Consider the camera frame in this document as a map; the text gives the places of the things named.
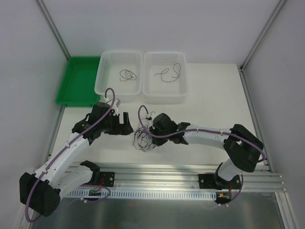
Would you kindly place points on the aluminium mounting rail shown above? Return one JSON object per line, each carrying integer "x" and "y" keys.
{"x": 185, "y": 177}

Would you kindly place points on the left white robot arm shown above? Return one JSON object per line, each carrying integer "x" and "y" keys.
{"x": 43, "y": 190}

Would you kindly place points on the white slotted cable duct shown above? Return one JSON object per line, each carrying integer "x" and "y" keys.
{"x": 142, "y": 194}

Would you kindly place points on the aluminium frame post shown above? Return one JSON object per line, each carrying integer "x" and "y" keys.
{"x": 53, "y": 28}
{"x": 271, "y": 19}

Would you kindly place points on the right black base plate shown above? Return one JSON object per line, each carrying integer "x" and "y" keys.
{"x": 213, "y": 181}

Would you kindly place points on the right aluminium frame post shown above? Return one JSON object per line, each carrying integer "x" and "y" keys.
{"x": 271, "y": 19}

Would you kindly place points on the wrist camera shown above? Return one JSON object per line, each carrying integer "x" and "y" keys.
{"x": 151, "y": 116}
{"x": 116, "y": 105}

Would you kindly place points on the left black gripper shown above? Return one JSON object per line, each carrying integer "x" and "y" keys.
{"x": 120, "y": 126}

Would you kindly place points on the left white plastic basket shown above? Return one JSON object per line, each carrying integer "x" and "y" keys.
{"x": 120, "y": 70}

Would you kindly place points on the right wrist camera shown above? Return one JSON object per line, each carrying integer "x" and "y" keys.
{"x": 151, "y": 116}

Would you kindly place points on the right white plastic basket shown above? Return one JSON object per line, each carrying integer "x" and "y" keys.
{"x": 165, "y": 79}

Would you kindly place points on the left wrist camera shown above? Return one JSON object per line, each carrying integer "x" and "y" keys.
{"x": 116, "y": 105}

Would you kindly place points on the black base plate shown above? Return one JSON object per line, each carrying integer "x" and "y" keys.
{"x": 105, "y": 179}
{"x": 213, "y": 181}

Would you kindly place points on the white plastic basket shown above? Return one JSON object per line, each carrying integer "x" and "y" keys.
{"x": 165, "y": 79}
{"x": 120, "y": 70}

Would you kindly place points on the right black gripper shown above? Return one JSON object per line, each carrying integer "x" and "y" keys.
{"x": 156, "y": 136}

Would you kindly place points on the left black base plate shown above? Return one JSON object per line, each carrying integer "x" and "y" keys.
{"x": 105, "y": 179}

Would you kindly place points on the green plastic tray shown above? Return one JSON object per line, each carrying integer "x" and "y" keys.
{"x": 77, "y": 86}

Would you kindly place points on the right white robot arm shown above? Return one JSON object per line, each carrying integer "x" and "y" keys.
{"x": 244, "y": 150}

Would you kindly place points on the left aluminium frame post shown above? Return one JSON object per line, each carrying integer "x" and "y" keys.
{"x": 53, "y": 28}

